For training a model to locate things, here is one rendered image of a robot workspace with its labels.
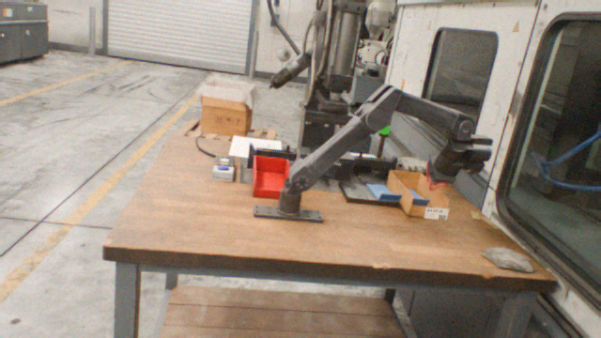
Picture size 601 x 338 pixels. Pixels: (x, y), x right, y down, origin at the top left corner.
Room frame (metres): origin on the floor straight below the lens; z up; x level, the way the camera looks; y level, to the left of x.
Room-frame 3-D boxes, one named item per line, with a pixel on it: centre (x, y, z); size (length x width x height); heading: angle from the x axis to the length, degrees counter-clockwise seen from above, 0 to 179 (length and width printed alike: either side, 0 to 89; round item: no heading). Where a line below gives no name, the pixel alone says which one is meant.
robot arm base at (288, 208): (1.25, 0.02, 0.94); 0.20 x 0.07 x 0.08; 98
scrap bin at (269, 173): (1.47, 0.09, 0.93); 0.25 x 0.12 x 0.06; 8
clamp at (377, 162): (1.72, -0.26, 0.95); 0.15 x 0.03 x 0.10; 98
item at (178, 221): (1.50, -0.07, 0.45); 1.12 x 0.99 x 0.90; 98
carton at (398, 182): (1.51, -0.40, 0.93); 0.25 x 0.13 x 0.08; 8
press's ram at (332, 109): (1.73, -0.06, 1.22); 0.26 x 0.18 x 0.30; 8
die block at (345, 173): (1.66, -0.08, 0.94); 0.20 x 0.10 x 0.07; 98
